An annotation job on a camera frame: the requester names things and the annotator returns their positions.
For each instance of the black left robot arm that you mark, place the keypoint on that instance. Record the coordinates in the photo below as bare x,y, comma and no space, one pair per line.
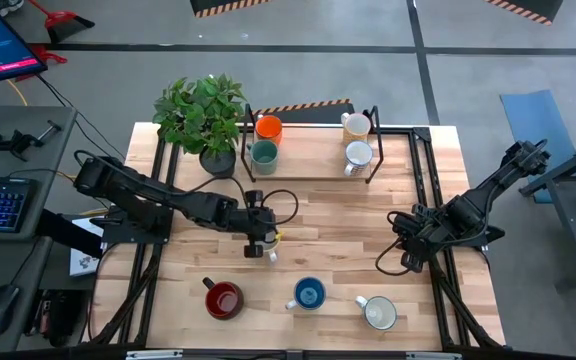
138,192

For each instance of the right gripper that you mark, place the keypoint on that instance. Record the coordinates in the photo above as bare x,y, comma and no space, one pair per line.
420,230

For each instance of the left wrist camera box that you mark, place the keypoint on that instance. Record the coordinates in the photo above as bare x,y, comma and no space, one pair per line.
254,197

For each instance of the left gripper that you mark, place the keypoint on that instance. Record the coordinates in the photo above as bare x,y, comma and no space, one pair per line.
258,227

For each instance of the black angled block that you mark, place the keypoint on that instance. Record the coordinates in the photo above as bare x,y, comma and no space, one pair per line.
68,232

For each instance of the black box under desk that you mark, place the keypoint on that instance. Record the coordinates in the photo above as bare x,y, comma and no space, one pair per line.
58,315

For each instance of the grey-white mug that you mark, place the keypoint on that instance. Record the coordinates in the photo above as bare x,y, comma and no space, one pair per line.
380,313

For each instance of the red floor stand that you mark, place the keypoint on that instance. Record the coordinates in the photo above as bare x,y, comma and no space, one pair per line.
43,52

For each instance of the grey metal cart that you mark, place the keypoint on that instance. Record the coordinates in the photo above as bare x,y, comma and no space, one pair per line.
573,225

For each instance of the white mug blue leaf pattern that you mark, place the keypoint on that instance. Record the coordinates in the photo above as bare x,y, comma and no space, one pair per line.
359,152

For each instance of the dark red round mug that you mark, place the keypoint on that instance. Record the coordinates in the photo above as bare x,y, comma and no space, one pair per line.
224,300

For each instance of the black aluminium table frame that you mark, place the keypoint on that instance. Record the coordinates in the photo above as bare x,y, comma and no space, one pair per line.
420,134

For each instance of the red dustpan with broom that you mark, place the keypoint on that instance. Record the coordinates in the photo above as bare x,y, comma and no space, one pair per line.
65,22

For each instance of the black clamp tool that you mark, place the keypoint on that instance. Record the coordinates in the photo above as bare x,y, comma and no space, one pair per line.
15,140

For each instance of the black computer mouse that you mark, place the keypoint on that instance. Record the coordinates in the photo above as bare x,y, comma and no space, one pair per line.
0,307

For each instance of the grey desk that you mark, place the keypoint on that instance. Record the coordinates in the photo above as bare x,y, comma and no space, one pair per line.
18,165

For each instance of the blue floor mat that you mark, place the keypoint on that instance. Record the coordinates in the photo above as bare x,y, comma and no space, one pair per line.
533,125

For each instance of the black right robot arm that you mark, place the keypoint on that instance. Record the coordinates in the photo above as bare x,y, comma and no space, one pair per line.
493,187

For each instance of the green plant black pot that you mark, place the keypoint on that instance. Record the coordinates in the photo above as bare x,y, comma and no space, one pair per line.
198,115

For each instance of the white mug red lattice pattern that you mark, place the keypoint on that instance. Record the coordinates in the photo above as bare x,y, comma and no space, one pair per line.
357,124

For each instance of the white printed box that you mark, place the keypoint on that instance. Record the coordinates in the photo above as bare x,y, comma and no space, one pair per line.
83,260

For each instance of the cream mug orange pattern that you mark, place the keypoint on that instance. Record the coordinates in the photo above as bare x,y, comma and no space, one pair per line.
271,248

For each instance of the teal mug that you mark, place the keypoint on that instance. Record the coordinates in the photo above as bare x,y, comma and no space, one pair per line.
264,156

